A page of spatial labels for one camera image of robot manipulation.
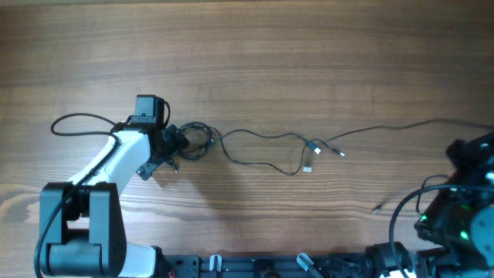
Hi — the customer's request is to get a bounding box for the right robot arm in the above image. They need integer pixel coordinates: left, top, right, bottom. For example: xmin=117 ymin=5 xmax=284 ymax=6
xmin=363 ymin=133 xmax=493 ymax=277

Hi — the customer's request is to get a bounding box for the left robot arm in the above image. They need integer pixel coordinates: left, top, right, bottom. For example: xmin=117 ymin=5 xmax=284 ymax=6
xmin=34 ymin=95 xmax=188 ymax=277

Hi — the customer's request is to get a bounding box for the black cable bundle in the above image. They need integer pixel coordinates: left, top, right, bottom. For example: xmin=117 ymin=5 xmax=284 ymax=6
xmin=169 ymin=121 xmax=321 ymax=177

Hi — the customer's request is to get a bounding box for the left camera black cable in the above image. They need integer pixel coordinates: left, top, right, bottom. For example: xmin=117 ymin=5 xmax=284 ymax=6
xmin=33 ymin=113 xmax=120 ymax=278

